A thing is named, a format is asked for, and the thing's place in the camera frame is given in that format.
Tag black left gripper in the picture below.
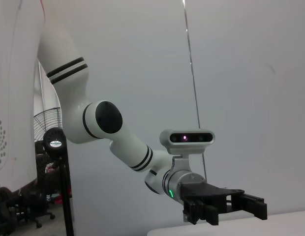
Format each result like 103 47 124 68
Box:
179 182 268 226

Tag black office chair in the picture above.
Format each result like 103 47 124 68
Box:
0 186 56 229

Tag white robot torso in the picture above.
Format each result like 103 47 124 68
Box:
0 0 46 194

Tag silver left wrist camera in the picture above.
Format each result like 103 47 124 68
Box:
159 128 216 173

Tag black pedestal fan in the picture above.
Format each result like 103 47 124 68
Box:
33 107 75 236

